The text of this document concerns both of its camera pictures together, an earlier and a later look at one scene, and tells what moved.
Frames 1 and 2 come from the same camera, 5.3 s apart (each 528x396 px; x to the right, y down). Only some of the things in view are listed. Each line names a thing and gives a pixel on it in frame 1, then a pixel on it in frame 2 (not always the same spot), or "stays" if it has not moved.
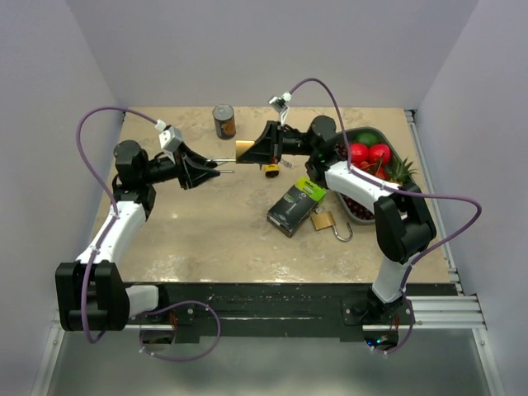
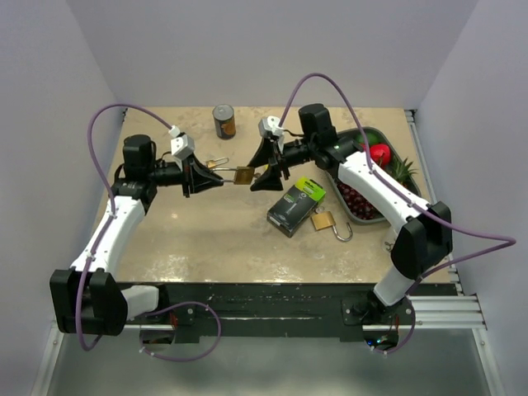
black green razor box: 294,209 stays
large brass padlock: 325,219 stays
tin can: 224,120 stays
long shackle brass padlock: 242,146 → 243,175
